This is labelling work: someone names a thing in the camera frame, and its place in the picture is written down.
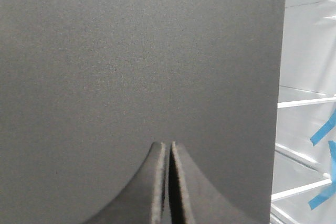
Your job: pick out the upper blue tape strip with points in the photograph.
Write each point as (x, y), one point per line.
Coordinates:
(324, 130)

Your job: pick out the blue tape strip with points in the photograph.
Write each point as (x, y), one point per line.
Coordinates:
(324, 130)
(330, 190)

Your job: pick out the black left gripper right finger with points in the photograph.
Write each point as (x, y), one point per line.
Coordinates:
(192, 197)

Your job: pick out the dark grey fridge door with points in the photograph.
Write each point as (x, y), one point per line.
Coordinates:
(88, 85)

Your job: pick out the white fridge interior shelves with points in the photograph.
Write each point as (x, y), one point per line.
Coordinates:
(306, 101)

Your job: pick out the lower blue tape strip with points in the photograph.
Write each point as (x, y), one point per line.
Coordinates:
(330, 190)

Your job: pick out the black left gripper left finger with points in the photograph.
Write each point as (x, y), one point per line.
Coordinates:
(142, 199)

